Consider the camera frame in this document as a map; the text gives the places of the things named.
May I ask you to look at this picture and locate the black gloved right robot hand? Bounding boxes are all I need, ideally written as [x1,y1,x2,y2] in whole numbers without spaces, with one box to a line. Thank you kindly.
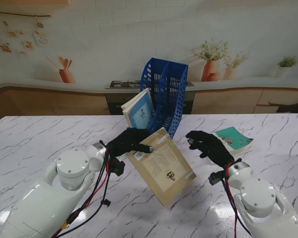
[185,130,236,172]

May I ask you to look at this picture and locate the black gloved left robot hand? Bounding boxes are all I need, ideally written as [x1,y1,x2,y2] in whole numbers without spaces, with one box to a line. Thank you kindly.
[106,128,155,160]

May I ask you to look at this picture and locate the white and teal book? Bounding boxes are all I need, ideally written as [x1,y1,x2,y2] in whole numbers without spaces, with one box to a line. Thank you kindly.
[212,126,254,159]

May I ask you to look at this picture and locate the light blue paperback book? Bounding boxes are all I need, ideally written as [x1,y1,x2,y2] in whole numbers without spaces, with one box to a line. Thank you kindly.
[123,93,156,131]

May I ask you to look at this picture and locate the white and yellow book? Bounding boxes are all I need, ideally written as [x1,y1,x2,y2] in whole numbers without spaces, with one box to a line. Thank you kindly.
[121,88,152,112]

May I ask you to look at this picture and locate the beige book with barcode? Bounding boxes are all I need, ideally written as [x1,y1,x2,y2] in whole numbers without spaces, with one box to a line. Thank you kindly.
[126,127,198,209]

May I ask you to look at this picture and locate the blue perforated plastic file holder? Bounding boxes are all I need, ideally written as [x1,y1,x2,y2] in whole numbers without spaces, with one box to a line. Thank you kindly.
[126,57,189,139]

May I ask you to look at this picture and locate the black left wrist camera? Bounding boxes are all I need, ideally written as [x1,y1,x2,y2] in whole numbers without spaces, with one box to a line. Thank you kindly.
[108,157,127,178]

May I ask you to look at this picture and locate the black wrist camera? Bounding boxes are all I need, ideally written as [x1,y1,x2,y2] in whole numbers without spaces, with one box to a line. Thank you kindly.
[108,157,127,178]
[208,172,224,186]

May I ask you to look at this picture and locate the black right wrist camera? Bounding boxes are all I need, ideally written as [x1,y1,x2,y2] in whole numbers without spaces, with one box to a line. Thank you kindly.
[208,172,224,186]

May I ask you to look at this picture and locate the red black left arm cables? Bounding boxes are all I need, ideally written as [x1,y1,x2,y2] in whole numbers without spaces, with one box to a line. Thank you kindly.
[49,146,115,238]

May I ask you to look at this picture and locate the red black arm cables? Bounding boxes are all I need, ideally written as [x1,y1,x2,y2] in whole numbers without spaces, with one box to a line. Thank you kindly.
[223,162,251,238]
[49,146,115,238]

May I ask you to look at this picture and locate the red black right arm cables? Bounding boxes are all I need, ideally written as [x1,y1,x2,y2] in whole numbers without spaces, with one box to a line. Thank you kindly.
[223,162,251,238]

